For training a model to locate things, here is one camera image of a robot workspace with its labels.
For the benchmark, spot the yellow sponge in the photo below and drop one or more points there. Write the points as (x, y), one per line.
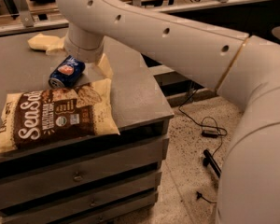
(41, 42)

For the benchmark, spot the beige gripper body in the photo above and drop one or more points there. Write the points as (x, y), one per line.
(81, 52)

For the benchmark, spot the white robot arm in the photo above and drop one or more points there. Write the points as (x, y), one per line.
(249, 186)

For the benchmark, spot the grey drawer cabinet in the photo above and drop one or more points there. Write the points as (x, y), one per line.
(91, 180)

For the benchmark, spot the black metal stand leg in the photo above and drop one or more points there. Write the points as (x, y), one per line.
(209, 160)

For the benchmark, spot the brown sea salt chip bag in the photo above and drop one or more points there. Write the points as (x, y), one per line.
(41, 117)

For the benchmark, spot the blue pepsi can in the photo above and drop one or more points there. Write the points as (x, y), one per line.
(67, 73)

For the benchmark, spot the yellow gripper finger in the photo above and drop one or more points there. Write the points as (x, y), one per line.
(56, 48)
(104, 68)

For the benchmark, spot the metal rail frame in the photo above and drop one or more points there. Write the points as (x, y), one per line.
(177, 78)

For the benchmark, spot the black power adapter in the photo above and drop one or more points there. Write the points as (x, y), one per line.
(210, 133)

